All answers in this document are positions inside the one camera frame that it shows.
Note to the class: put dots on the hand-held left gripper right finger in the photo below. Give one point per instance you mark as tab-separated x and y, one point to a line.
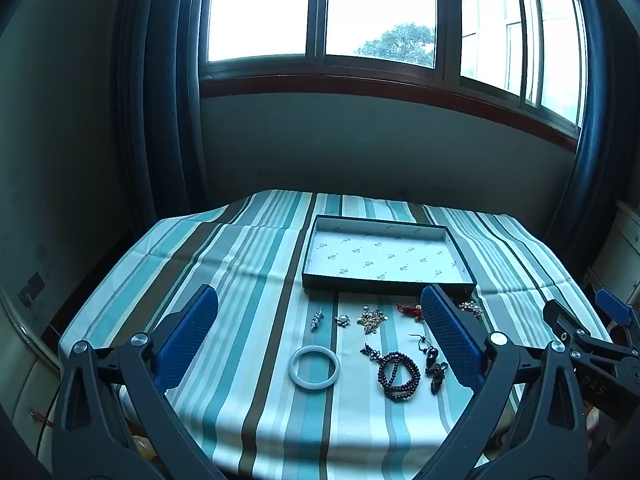
447	335

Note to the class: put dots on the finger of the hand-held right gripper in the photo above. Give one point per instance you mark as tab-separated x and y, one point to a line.
567	321
614	306

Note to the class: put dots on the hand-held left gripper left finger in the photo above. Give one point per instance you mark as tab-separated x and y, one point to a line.
190	330

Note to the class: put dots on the red knot charm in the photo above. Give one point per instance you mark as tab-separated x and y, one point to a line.
410	311

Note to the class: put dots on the green jewelry box tray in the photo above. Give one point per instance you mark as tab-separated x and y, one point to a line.
382	257

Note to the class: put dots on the pearl flower brooch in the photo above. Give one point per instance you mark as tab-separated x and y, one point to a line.
343	319

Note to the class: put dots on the white jade bangle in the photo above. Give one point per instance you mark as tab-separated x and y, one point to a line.
300	377

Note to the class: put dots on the rhinestone silver brooch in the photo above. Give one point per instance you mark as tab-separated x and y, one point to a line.
316	319

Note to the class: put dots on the striped teal tablecloth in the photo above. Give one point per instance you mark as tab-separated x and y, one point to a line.
240	310

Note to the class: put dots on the white cabinet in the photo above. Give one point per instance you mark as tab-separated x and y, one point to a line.
620	245

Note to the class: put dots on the beige sofa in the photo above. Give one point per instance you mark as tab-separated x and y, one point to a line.
25	390

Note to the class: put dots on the dark blue curtain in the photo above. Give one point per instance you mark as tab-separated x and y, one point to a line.
160	85
605	110

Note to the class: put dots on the brown wooden window sill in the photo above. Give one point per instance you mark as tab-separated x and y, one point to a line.
350	87

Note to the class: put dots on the wall socket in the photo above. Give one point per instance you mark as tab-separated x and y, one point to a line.
31	288

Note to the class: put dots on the window with dark frame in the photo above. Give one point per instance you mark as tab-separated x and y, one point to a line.
370	10

